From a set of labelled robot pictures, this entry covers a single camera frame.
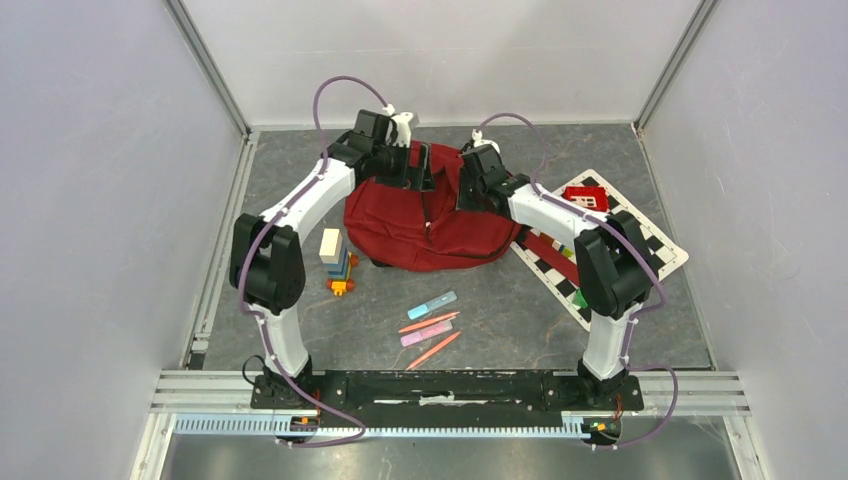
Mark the colourful block tower toy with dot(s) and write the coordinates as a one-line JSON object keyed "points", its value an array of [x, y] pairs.
{"points": [[338, 260]]}

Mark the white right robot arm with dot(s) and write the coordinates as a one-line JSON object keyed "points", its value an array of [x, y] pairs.
{"points": [[610, 251]]}

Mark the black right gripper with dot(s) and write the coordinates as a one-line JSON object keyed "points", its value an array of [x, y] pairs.
{"points": [[464, 202]]}

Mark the red student backpack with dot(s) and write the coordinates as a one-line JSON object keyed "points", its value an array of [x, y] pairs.
{"points": [[424, 231]]}

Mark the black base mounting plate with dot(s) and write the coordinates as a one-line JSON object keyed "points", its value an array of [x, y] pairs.
{"points": [[440, 399]]}

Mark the orange pen lower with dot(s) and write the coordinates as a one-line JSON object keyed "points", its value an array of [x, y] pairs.
{"points": [[433, 351]]}

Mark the pink highlighter pen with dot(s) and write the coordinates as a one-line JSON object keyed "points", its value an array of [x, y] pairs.
{"points": [[426, 333]]}

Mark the orange pen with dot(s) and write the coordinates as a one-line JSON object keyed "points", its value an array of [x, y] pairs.
{"points": [[433, 351], [428, 322]]}

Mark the blue highlighter pen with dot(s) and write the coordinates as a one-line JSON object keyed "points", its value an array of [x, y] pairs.
{"points": [[431, 305]]}

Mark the colourful block pile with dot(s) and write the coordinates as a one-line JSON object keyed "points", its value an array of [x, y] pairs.
{"points": [[556, 245]]}

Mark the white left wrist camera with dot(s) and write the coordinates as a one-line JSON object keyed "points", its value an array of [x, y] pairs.
{"points": [[401, 125]]}

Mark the black white chessboard mat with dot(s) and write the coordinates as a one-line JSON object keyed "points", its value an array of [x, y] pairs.
{"points": [[560, 275]]}

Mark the red toy brick house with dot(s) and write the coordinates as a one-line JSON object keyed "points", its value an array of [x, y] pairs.
{"points": [[591, 197]]}

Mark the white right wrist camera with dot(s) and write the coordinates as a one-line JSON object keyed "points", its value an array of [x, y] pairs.
{"points": [[478, 140]]}

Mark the aluminium frame rail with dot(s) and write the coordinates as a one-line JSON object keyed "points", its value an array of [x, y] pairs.
{"points": [[695, 424]]}

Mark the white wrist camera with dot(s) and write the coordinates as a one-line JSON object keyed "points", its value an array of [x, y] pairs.
{"points": [[478, 140], [401, 125]]}

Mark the green cube block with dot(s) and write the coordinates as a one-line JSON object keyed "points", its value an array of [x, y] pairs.
{"points": [[578, 300]]}

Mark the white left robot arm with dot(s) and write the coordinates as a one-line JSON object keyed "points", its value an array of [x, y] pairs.
{"points": [[266, 264]]}

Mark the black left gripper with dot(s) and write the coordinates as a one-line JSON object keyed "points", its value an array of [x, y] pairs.
{"points": [[410, 177]]}

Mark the orange pen upper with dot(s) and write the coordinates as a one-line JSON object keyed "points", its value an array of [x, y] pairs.
{"points": [[428, 322]]}

